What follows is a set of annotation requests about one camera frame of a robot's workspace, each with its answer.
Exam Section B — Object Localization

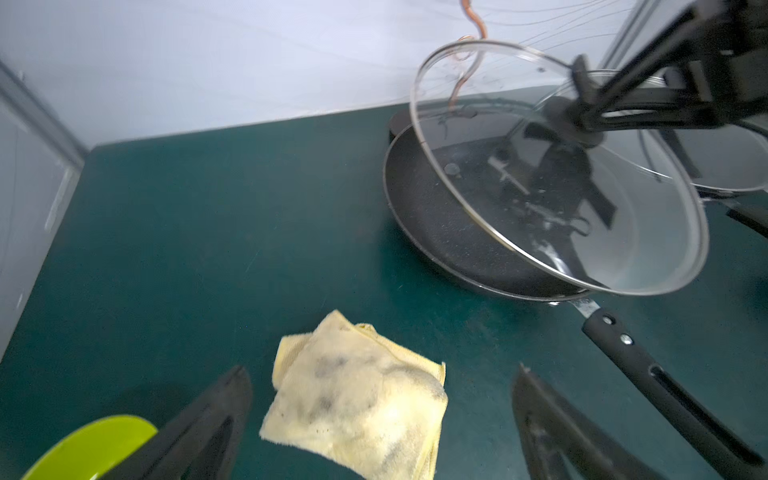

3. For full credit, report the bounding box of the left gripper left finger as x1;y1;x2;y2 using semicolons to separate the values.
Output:
103;365;253;479

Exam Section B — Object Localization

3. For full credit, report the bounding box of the yellow fluffy cloth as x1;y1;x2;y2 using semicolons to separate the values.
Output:
259;310;448;479

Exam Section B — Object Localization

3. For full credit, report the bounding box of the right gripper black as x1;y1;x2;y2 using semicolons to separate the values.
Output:
569;1;767;132

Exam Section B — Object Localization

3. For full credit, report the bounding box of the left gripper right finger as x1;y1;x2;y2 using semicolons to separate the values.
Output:
511;365;662;479

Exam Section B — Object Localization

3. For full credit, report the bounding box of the frying pan black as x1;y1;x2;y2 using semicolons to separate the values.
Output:
383;110;767;479
696;186;767;238

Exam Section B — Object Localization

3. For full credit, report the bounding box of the copper scroll mug tree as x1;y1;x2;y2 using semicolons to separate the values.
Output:
448;0;488;111

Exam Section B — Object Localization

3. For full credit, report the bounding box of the left frying pan black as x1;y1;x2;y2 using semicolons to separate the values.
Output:
383;110;767;479

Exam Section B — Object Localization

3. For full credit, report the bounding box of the glass pot lid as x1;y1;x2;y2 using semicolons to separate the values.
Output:
410;40;709;296
539;86;767;197

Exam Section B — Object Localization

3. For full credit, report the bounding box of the right frying pan black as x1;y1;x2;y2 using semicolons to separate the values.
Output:
696;186;767;238

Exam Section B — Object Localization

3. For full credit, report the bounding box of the green plastic bowl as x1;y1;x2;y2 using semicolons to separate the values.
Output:
22;415;158;480

